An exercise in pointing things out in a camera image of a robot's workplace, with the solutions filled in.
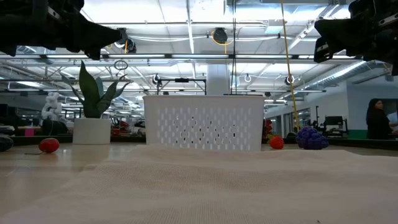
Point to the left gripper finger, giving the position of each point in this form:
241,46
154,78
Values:
105,40
99,28

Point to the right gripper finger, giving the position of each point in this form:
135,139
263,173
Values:
335,33
334,25

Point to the purple grape bunch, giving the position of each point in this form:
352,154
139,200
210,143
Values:
311,138

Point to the red cherry with stem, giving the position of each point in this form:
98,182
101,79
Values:
49,145

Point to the red strawberry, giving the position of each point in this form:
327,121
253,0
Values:
276,142

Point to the dark brown round fruit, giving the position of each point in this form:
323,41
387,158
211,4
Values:
5,143

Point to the white perforated plastic basket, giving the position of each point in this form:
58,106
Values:
205,124

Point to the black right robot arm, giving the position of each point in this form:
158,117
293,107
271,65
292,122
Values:
391,37

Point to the green snake plant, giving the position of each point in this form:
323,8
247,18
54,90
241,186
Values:
90,93

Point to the white robot figure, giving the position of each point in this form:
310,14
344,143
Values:
51,105

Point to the red equipment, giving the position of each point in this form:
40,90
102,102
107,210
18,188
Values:
121,124

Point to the black monitor workstation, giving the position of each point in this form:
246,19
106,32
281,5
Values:
333,120

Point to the person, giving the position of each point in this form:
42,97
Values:
377,124
394,118

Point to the white round plant pot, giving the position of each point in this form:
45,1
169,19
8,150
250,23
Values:
91,130

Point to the pink drink bottle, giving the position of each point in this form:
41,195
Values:
29,132

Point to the red object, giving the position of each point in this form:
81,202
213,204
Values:
268,127

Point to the white square column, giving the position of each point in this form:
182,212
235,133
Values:
217,81

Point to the beige woven cloth mat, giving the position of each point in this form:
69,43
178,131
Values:
199,186

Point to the black gantry frame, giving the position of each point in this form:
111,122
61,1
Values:
182,80

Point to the black aluminium rig frame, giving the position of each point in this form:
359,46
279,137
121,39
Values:
357,142

